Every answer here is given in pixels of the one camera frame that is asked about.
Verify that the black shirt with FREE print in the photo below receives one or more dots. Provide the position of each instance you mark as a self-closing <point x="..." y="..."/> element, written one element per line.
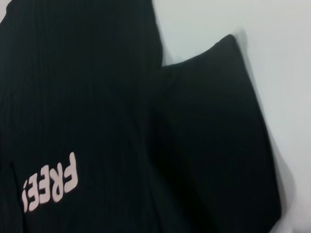
<point x="97" y="97"/>

